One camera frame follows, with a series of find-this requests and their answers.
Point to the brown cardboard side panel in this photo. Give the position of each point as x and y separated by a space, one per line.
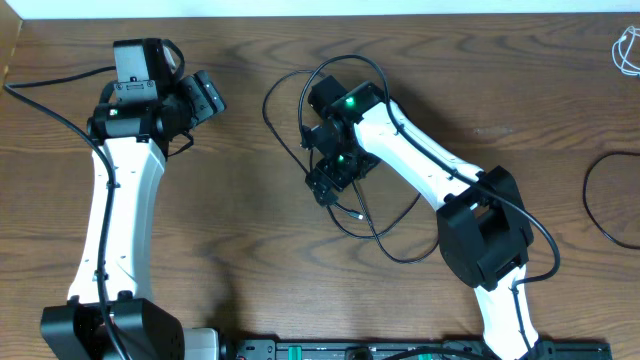
10 28

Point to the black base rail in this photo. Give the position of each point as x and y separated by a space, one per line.
269 349

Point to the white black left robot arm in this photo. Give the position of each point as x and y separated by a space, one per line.
109 312

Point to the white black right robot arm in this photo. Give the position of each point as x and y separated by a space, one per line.
482 234

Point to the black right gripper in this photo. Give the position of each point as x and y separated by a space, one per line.
340 181

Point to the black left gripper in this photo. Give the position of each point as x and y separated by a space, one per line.
208 95

